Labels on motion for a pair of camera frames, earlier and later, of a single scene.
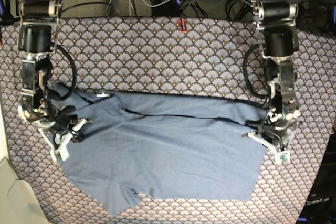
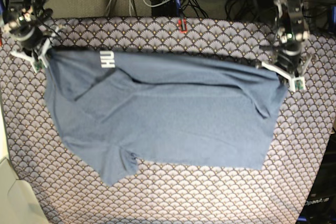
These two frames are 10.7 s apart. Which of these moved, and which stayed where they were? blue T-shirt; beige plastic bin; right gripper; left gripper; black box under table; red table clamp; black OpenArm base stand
Moved: left gripper; right gripper; blue T-shirt
Stayed: black box under table; red table clamp; black OpenArm base stand; beige plastic bin
